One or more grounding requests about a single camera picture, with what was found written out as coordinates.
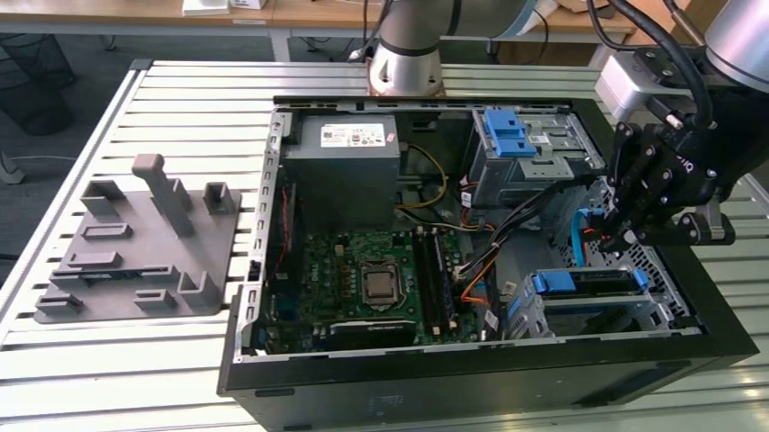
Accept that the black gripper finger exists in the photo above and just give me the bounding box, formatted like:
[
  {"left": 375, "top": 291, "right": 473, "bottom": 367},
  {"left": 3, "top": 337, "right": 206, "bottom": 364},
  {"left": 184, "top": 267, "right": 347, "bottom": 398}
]
[
  {"left": 630, "top": 201, "right": 737, "bottom": 248},
  {"left": 598, "top": 121, "right": 673, "bottom": 253}
]

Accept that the blue data wire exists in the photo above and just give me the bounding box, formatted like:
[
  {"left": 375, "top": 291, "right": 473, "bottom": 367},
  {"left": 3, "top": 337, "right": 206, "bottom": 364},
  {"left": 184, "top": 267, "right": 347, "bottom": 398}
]
[{"left": 568, "top": 207, "right": 606, "bottom": 271}]

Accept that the hard disk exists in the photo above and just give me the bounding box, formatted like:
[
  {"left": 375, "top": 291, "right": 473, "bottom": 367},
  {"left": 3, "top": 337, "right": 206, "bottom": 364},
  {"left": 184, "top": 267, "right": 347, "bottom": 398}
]
[{"left": 531, "top": 268, "right": 648, "bottom": 298}]

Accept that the metal disk bay cage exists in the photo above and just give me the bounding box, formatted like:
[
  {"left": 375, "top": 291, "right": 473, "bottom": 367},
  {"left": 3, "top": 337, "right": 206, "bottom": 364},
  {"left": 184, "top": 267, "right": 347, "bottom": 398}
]
[{"left": 501, "top": 265, "right": 684, "bottom": 341}]

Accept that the metal optical drive cage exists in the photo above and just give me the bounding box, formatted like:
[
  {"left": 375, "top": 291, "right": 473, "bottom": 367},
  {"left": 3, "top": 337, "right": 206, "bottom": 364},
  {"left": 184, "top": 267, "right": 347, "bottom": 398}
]
[{"left": 467, "top": 107, "right": 606, "bottom": 211}]

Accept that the blue plastic drive latch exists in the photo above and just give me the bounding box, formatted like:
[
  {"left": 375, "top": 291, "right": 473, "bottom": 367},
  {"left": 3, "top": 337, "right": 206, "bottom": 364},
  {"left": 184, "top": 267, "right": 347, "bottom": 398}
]
[{"left": 483, "top": 110, "right": 539, "bottom": 158}]

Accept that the white plastic device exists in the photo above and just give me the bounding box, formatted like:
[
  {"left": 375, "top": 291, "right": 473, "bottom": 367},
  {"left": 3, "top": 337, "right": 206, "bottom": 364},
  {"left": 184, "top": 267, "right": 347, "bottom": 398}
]
[{"left": 531, "top": 0, "right": 564, "bottom": 35}]

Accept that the brown cardboard piece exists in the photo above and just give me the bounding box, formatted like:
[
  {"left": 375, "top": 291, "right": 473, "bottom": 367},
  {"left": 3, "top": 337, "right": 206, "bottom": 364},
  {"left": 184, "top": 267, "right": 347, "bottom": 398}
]
[{"left": 557, "top": 0, "right": 620, "bottom": 20}]

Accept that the black RAM stick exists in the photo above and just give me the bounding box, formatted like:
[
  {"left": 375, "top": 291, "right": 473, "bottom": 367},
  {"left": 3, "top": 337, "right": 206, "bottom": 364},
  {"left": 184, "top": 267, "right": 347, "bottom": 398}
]
[{"left": 414, "top": 228, "right": 443, "bottom": 333}]

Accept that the black PC case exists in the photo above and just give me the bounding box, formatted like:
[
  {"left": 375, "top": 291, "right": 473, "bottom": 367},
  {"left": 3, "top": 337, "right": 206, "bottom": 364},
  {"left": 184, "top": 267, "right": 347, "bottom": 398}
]
[{"left": 215, "top": 94, "right": 760, "bottom": 432}]

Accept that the silver CPU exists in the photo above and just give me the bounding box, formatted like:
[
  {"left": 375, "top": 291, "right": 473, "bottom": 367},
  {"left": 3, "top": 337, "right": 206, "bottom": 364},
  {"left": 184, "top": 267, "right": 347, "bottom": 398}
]
[{"left": 362, "top": 270, "right": 398, "bottom": 302}]

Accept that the grey power supply unit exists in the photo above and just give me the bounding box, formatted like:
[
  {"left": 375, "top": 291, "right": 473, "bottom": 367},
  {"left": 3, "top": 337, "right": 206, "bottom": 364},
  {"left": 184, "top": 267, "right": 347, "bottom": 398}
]
[{"left": 282, "top": 114, "right": 403, "bottom": 233}]

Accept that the green motherboard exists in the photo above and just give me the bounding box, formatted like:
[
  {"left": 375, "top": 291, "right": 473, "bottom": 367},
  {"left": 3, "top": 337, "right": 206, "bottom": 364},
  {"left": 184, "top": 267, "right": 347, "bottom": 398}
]
[{"left": 263, "top": 227, "right": 482, "bottom": 356}]

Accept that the black graphics card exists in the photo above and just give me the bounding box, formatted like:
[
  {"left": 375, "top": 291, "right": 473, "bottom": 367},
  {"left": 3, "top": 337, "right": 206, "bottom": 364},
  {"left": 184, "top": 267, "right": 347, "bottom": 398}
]
[{"left": 327, "top": 317, "right": 415, "bottom": 350}]

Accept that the large white box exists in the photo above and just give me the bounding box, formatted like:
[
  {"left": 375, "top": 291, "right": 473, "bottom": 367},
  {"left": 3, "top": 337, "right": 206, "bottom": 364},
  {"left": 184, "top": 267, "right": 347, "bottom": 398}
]
[{"left": 182, "top": 0, "right": 231, "bottom": 17}]

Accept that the grey parts rack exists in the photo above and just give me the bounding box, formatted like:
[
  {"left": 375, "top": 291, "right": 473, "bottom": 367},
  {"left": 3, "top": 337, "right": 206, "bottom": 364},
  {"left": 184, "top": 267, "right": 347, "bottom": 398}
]
[{"left": 32, "top": 151, "right": 246, "bottom": 323}]

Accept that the light wooden desk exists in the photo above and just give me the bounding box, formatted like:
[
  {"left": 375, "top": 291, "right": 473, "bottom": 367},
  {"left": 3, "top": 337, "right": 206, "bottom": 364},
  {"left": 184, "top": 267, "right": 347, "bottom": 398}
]
[{"left": 0, "top": 0, "right": 638, "bottom": 68}]

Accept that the black mesh waste bin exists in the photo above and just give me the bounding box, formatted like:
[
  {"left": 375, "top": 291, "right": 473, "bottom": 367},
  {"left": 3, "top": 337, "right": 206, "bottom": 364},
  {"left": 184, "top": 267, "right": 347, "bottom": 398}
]
[{"left": 0, "top": 33, "right": 79, "bottom": 136}]

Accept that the grey metal stand foot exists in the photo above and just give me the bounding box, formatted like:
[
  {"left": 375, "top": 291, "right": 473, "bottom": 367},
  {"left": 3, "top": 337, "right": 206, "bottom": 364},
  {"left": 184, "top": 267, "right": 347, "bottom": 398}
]
[{"left": 0, "top": 150, "right": 29, "bottom": 185}]

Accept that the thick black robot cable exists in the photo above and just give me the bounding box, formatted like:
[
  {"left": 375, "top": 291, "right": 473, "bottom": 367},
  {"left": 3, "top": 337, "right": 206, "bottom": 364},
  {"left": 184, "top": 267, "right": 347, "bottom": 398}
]
[{"left": 585, "top": 0, "right": 720, "bottom": 131}]

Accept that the black cable bundle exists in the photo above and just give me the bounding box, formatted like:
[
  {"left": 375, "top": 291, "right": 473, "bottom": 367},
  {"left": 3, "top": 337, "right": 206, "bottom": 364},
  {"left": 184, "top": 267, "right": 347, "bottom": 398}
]
[{"left": 455, "top": 179, "right": 594, "bottom": 280}]

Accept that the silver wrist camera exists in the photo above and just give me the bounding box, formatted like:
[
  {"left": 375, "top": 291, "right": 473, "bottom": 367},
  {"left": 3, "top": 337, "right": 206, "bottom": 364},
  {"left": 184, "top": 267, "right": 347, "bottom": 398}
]
[{"left": 594, "top": 53, "right": 662, "bottom": 121}]

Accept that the yellow wire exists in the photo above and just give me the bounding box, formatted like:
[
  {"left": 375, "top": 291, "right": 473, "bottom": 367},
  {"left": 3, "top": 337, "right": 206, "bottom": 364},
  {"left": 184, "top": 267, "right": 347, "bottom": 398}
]
[{"left": 395, "top": 143, "right": 450, "bottom": 211}]

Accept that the orange data wire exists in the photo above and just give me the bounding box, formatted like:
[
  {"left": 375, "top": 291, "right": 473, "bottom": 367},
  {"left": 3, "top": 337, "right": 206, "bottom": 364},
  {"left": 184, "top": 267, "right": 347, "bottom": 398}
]
[{"left": 459, "top": 274, "right": 491, "bottom": 307}]

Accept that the thin red wire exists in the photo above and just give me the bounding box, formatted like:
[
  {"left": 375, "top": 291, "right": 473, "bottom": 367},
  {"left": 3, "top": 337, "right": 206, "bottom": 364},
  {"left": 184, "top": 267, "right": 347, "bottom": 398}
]
[{"left": 272, "top": 183, "right": 301, "bottom": 283}]

